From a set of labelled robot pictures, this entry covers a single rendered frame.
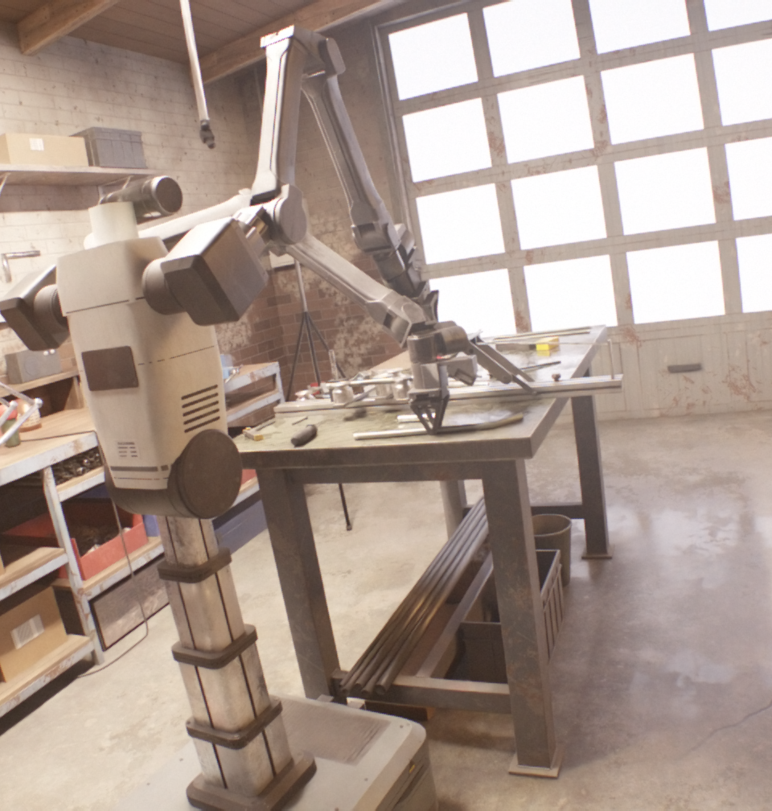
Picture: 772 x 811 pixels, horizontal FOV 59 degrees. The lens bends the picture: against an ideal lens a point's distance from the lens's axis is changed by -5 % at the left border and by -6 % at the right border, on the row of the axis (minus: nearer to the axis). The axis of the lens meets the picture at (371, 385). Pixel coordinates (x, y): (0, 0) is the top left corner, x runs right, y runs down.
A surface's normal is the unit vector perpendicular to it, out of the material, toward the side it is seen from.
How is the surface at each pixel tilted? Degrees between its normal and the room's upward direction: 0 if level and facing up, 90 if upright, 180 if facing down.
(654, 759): 0
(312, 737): 0
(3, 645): 90
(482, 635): 90
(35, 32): 90
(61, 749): 0
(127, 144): 90
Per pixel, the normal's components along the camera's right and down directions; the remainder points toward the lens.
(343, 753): -0.17, -0.97
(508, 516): -0.40, 0.22
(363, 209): -0.40, 0.58
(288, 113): 0.83, -0.07
